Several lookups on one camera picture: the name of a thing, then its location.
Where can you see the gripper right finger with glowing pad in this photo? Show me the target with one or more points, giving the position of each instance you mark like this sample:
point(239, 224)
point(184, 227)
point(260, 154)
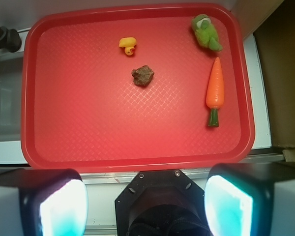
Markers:
point(251, 199)

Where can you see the red plastic tray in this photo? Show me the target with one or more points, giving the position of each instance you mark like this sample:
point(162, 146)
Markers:
point(82, 110)

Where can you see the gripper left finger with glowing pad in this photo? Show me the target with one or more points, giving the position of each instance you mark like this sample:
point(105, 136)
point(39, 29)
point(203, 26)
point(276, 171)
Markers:
point(49, 202)

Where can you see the brown cardboard box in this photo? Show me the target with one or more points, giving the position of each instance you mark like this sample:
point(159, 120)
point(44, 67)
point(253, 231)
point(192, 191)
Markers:
point(275, 40)

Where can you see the green plush frog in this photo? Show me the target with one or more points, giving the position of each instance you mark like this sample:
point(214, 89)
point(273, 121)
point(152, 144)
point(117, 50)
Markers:
point(206, 33)

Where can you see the yellow rubber duck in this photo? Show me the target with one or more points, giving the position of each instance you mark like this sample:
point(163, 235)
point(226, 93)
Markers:
point(128, 44)

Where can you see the brown rock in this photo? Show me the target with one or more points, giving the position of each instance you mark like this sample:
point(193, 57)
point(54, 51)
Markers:
point(142, 76)

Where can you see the orange toy carrot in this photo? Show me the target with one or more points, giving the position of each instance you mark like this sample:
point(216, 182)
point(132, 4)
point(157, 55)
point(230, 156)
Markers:
point(215, 94)

